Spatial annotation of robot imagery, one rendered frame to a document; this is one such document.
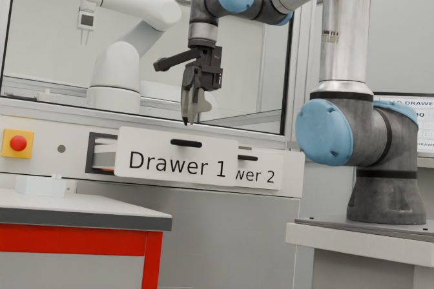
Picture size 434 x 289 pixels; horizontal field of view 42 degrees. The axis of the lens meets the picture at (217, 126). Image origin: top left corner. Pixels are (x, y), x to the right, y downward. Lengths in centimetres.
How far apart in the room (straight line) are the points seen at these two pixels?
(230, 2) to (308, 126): 44
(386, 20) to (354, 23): 218
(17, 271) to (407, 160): 72
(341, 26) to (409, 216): 37
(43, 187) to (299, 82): 92
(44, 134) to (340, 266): 85
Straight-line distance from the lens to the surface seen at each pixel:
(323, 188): 338
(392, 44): 316
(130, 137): 125
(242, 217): 174
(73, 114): 158
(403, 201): 111
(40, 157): 156
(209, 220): 169
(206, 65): 143
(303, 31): 188
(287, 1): 139
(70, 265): 99
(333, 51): 104
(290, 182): 181
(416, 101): 205
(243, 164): 171
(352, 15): 105
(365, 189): 112
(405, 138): 112
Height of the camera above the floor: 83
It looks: 6 degrees up
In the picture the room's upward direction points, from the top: 5 degrees clockwise
